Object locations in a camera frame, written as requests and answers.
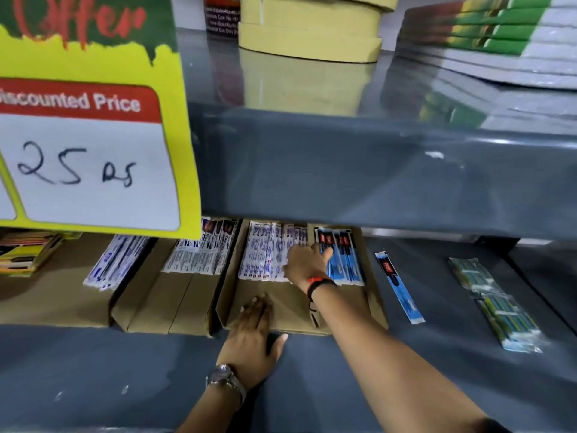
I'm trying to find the person's right forearm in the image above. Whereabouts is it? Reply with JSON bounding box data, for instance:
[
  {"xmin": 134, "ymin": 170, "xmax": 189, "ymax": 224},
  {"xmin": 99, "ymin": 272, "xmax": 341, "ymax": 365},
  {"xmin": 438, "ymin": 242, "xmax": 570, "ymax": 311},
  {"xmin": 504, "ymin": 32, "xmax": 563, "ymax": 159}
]
[{"xmin": 310, "ymin": 283, "xmax": 496, "ymax": 433}]

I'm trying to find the silver wristwatch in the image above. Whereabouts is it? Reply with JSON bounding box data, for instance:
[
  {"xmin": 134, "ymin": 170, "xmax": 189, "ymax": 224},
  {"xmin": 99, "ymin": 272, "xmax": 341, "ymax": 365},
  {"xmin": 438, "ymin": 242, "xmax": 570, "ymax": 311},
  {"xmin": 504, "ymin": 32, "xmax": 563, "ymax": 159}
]
[{"xmin": 206, "ymin": 364, "xmax": 248, "ymax": 405}]

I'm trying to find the pile of yellow packets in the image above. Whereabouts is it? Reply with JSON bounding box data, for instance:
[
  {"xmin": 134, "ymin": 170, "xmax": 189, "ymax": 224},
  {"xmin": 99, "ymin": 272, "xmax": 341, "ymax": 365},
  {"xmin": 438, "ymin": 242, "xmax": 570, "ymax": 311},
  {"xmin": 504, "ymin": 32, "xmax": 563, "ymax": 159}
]
[{"xmin": 0, "ymin": 230, "xmax": 83, "ymax": 278}]

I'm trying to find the row of blue pen packets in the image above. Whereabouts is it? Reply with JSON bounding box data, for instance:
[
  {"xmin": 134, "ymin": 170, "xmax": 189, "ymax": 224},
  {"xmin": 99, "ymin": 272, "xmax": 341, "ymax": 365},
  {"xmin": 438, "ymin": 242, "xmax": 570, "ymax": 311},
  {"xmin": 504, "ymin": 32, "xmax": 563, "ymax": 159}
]
[{"xmin": 313, "ymin": 226, "xmax": 366, "ymax": 287}]

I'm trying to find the grey metal shelf board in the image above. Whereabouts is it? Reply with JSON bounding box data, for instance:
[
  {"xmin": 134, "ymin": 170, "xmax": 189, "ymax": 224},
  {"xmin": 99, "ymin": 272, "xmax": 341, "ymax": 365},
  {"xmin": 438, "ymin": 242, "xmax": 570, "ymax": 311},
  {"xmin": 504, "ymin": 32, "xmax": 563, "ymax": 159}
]
[
  {"xmin": 176, "ymin": 27, "xmax": 577, "ymax": 241},
  {"xmin": 0, "ymin": 236, "xmax": 577, "ymax": 433}
]

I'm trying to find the single blue pen pack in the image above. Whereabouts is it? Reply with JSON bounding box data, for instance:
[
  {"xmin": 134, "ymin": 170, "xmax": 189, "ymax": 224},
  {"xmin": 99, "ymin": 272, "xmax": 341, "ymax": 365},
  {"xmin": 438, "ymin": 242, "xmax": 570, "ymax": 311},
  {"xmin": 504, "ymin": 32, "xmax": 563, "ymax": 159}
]
[{"xmin": 374, "ymin": 250, "xmax": 426, "ymax": 325}]

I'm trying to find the yellow and green price sign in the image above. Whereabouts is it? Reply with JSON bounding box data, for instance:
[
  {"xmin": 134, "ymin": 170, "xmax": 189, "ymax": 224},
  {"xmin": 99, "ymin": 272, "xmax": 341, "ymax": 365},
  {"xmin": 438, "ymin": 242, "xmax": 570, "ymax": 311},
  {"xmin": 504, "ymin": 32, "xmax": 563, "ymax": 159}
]
[{"xmin": 0, "ymin": 0, "xmax": 203, "ymax": 241}]

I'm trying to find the pile of green clear packets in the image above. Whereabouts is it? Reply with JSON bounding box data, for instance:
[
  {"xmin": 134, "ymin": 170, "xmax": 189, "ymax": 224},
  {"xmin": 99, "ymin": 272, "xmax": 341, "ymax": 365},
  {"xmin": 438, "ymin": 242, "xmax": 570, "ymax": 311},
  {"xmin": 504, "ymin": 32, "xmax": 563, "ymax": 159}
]
[{"xmin": 448, "ymin": 257, "xmax": 551, "ymax": 355}]

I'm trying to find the brown cardboard tray box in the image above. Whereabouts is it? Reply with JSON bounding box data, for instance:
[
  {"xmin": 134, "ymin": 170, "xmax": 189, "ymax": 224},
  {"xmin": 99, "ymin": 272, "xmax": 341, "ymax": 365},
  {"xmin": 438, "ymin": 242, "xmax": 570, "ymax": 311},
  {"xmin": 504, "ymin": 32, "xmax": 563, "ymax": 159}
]
[
  {"xmin": 110, "ymin": 218, "xmax": 251, "ymax": 337},
  {"xmin": 215, "ymin": 220, "xmax": 389, "ymax": 337},
  {"xmin": 0, "ymin": 233, "xmax": 156, "ymax": 330}
]

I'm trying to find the dark red box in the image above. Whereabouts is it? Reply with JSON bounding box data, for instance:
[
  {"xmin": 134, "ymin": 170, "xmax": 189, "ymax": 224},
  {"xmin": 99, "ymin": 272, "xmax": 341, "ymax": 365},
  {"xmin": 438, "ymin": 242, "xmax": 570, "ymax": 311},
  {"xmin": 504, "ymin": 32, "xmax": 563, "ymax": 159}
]
[{"xmin": 204, "ymin": 0, "xmax": 241, "ymax": 39}]

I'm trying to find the person's left forearm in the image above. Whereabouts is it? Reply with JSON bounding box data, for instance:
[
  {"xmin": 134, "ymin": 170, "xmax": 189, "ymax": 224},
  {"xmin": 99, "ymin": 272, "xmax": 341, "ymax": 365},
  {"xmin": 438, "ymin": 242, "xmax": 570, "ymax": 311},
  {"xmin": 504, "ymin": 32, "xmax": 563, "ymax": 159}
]
[{"xmin": 177, "ymin": 379, "xmax": 244, "ymax": 433}]

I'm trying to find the person's left hand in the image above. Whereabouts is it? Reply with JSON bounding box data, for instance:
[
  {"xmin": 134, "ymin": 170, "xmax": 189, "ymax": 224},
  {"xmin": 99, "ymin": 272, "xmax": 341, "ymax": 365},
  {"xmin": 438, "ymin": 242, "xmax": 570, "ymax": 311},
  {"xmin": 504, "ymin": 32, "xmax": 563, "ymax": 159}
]
[{"xmin": 216, "ymin": 293, "xmax": 289, "ymax": 392}]

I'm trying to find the stack of green-edged books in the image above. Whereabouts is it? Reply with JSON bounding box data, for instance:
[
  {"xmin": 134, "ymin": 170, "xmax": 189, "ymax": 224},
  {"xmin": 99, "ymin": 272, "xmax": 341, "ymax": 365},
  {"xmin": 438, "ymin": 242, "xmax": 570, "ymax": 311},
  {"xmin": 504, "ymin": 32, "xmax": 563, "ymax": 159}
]
[{"xmin": 396, "ymin": 0, "xmax": 577, "ymax": 90}]

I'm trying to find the person's right hand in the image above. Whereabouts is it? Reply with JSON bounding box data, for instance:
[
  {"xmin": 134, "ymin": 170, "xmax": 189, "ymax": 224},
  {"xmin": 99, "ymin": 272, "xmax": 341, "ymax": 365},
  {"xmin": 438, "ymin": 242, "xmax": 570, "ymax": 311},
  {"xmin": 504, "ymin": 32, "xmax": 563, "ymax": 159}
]
[{"xmin": 282, "ymin": 242, "xmax": 335, "ymax": 293}]

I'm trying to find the red and black wristband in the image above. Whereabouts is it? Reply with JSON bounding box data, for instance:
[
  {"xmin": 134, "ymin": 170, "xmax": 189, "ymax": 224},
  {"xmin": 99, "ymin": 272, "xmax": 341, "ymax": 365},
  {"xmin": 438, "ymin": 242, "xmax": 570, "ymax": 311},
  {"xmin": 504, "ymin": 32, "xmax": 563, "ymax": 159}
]
[{"xmin": 306, "ymin": 277, "xmax": 338, "ymax": 301}]

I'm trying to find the row of white pen packets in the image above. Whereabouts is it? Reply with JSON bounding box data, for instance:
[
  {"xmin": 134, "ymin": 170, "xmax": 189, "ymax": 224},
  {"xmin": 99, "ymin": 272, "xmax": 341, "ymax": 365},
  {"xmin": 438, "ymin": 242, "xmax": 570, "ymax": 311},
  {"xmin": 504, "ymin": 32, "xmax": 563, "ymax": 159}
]
[
  {"xmin": 237, "ymin": 220, "xmax": 309, "ymax": 283},
  {"xmin": 162, "ymin": 216, "xmax": 240, "ymax": 276},
  {"xmin": 83, "ymin": 234, "xmax": 150, "ymax": 292}
]

